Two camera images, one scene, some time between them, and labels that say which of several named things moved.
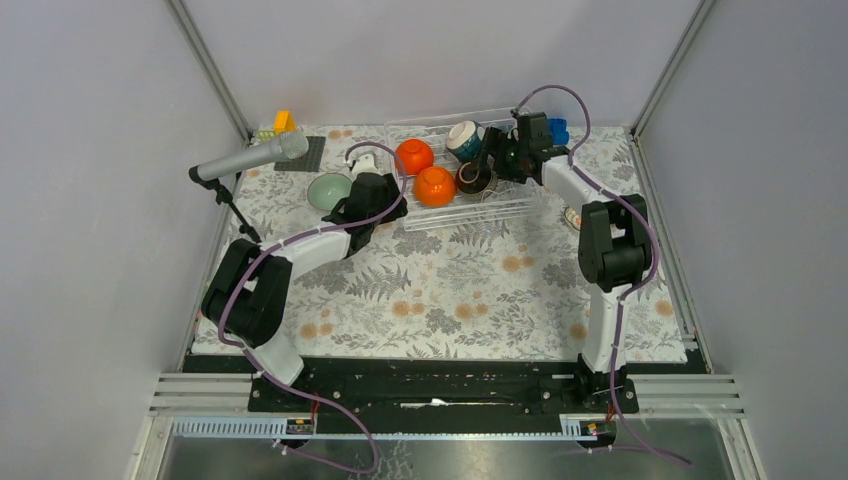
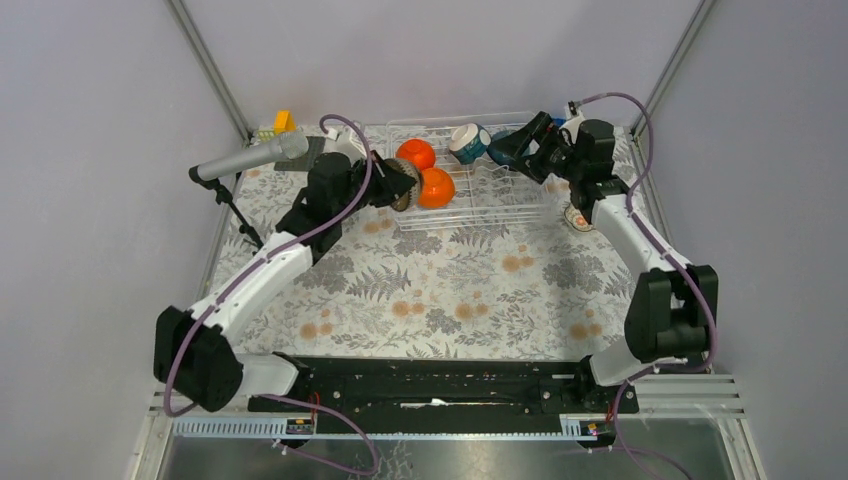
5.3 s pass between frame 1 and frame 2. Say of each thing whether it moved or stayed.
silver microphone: stayed
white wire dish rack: stayed
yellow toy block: stayed
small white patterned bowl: stayed
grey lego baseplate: stayed
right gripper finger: moved
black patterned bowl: moved
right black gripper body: moved
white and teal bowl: stayed
